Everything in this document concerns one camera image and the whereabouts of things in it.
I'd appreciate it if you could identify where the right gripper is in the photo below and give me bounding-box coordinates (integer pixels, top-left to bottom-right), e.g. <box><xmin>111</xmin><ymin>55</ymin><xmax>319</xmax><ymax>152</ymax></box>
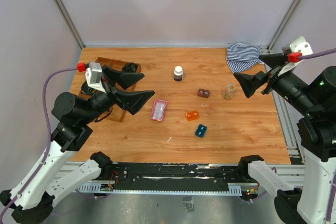
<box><xmin>234</xmin><ymin>50</ymin><xmax>319</xmax><ymax>113</ymax></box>

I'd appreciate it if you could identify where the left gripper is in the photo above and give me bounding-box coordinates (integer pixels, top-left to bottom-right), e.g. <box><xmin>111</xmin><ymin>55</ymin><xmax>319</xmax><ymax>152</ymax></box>
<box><xmin>81</xmin><ymin>64</ymin><xmax>156</xmax><ymax>123</ymax></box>

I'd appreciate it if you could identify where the clear glass pill bottle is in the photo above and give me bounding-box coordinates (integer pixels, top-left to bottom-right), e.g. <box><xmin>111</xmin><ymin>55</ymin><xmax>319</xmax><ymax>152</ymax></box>
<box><xmin>223</xmin><ymin>87</ymin><xmax>235</xmax><ymax>100</ymax></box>

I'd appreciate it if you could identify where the orange pill box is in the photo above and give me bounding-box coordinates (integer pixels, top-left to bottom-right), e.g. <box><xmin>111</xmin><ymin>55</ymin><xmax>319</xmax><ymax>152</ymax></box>
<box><xmin>186</xmin><ymin>110</ymin><xmax>199</xmax><ymax>121</ymax></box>

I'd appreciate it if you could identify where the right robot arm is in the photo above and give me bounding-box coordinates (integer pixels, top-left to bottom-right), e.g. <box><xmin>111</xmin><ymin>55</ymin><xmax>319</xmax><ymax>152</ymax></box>
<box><xmin>234</xmin><ymin>49</ymin><xmax>335</xmax><ymax>223</ymax></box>

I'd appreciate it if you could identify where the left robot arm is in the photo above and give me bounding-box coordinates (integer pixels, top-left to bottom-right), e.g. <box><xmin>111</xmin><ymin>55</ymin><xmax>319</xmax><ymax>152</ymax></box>
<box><xmin>1</xmin><ymin>62</ymin><xmax>154</xmax><ymax>223</ymax></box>

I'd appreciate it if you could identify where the striped blue cloth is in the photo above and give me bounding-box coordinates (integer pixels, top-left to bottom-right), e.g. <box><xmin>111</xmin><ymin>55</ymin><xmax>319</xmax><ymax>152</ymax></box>
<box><xmin>226</xmin><ymin>42</ymin><xmax>264</xmax><ymax>73</ymax></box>

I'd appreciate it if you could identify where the wooden compartment tray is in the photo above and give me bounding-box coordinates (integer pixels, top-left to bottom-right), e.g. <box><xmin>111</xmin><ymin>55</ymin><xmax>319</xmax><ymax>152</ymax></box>
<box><xmin>78</xmin><ymin>56</ymin><xmax>142</xmax><ymax>123</ymax></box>

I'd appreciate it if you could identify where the pink pill organizer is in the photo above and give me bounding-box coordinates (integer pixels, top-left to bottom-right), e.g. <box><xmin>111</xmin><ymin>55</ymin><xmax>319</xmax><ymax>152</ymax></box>
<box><xmin>150</xmin><ymin>99</ymin><xmax>167</xmax><ymax>122</ymax></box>

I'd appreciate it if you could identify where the white cap pill bottle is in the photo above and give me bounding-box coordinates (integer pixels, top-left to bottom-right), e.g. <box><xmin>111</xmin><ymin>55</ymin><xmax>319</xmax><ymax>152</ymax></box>
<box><xmin>173</xmin><ymin>66</ymin><xmax>183</xmax><ymax>81</ymax></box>

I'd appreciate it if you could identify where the brown pill box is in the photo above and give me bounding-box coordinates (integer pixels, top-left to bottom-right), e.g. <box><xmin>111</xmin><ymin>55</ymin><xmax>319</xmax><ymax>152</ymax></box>
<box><xmin>197</xmin><ymin>89</ymin><xmax>210</xmax><ymax>98</ymax></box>

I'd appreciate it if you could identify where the teal pill box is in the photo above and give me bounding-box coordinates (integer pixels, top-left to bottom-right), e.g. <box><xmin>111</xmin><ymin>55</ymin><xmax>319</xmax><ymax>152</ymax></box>
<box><xmin>195</xmin><ymin>124</ymin><xmax>207</xmax><ymax>138</ymax></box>

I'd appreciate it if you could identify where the black coiled cable top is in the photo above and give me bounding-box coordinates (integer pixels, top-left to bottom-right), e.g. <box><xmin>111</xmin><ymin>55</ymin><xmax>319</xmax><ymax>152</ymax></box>
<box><xmin>122</xmin><ymin>62</ymin><xmax>139</xmax><ymax>73</ymax></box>

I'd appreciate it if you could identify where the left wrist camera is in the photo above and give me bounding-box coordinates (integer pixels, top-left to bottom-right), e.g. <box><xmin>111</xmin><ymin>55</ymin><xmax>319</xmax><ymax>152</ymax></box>
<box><xmin>85</xmin><ymin>62</ymin><xmax>106</xmax><ymax>93</ymax></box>

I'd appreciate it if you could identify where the yellow black coiled cable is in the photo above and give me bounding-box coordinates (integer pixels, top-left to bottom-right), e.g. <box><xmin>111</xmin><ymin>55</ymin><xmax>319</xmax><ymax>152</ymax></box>
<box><xmin>80</xmin><ymin>81</ymin><xmax>99</xmax><ymax>95</ymax></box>

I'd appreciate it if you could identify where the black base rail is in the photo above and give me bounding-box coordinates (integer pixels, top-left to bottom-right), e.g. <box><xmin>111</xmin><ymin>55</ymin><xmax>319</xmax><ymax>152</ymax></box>
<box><xmin>95</xmin><ymin>163</ymin><xmax>257</xmax><ymax>191</ymax></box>

